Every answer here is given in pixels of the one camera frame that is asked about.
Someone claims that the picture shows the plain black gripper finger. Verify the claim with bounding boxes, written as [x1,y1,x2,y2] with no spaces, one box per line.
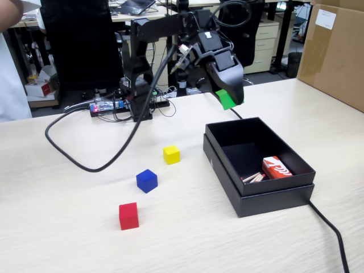
[212,64,245,105]

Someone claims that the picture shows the green-padded black gripper finger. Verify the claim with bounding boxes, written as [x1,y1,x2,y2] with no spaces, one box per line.
[206,64,222,92]

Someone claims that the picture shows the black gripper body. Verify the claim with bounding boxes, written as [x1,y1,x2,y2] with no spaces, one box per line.
[193,30,238,72]

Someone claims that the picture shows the green cube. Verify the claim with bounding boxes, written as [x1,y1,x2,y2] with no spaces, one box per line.
[215,89,238,111]

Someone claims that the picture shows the person forearm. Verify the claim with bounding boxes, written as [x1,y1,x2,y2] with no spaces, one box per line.
[0,0,24,32]

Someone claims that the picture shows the yellow cube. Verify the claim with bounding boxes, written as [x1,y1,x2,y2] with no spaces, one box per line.
[163,145,181,166]

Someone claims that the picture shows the blue cube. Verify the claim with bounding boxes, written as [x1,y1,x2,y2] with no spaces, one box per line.
[135,168,159,195]

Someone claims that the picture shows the red cube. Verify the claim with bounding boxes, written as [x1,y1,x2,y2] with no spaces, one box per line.
[118,202,140,231]

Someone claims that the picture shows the black vertical pole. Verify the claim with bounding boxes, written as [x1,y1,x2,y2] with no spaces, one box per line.
[175,0,191,96]

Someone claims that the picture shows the black mesh office chair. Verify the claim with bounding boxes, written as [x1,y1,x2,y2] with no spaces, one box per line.
[196,0,265,90]

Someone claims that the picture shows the beige drawer cabinet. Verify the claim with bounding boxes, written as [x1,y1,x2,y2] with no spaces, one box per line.
[244,21,280,75]
[144,36,168,86]

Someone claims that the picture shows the beige office desk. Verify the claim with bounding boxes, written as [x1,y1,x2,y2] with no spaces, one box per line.
[11,4,180,29]

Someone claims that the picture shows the black trash bin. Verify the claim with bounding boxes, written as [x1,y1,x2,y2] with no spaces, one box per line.
[286,52,303,78]

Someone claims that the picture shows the black box tray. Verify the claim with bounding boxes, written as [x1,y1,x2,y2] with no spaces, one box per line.
[205,116,317,197]

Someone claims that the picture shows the black laptop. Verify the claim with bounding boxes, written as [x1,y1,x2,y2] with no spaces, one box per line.
[117,0,156,16]

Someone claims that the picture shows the orange matchbox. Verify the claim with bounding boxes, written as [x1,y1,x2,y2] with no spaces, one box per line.
[262,156,293,180]

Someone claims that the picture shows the large cardboard box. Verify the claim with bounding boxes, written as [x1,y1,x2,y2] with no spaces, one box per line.
[296,0,364,110]

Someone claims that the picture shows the white shipping label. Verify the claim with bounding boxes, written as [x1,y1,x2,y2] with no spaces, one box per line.
[316,9,337,30]

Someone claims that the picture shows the controller board with strip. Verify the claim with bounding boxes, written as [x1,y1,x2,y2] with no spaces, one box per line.
[89,98,171,118]

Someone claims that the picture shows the black open box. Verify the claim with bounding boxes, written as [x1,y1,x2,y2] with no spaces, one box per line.
[202,133,316,218]

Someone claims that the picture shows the black solid-back office chair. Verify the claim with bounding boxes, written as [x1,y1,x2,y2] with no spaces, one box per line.
[39,0,123,99]

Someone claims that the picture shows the small white red box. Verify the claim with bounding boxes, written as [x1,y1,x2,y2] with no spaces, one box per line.
[25,79,57,99]

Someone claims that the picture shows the person white shirt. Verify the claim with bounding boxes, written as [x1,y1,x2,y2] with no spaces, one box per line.
[0,0,43,123]

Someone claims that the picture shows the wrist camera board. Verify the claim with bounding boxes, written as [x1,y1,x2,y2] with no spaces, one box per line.
[170,44,195,75]

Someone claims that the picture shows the thick black camera cable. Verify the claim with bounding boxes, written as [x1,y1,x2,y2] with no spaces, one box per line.
[44,45,176,173]

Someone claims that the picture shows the thick black table cable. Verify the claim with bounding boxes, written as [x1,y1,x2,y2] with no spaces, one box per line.
[198,91,350,273]

